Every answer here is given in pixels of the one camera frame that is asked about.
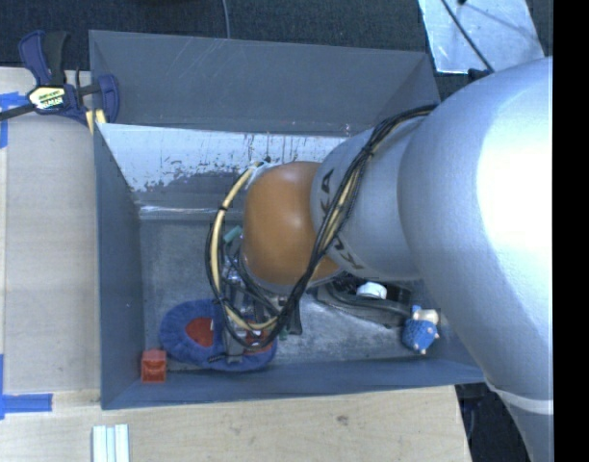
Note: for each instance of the grey metal bin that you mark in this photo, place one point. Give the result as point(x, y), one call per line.
point(188, 80)

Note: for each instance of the blue fuzzy slipper red inside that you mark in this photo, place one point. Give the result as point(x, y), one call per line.
point(179, 340)

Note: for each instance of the pale wood flat board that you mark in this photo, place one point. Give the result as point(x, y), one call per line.
point(49, 258)

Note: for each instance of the blue and beige toy animal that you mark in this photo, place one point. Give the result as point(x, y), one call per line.
point(417, 333)

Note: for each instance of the black object with white cap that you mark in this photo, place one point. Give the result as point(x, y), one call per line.
point(371, 306)

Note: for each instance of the small red block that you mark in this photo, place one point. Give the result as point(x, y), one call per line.
point(153, 367)

